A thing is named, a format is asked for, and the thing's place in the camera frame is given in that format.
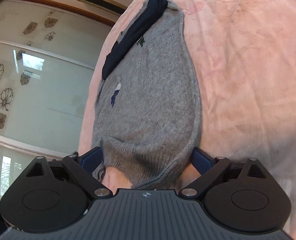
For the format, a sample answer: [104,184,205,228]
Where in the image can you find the frosted floral wardrobe door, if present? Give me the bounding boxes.
[0,0,116,202]

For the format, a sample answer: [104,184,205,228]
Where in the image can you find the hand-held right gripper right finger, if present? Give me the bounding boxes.
[179,147,268,197]

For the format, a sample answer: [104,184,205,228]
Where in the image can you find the navy blue sock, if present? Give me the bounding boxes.
[102,0,172,80]

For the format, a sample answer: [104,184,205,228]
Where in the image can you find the grey knit garment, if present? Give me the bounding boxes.
[91,0,202,190]

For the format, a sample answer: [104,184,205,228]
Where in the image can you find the pink blanket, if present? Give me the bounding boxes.
[77,0,296,240]

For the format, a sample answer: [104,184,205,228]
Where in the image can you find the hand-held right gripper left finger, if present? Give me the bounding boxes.
[25,147,111,197]

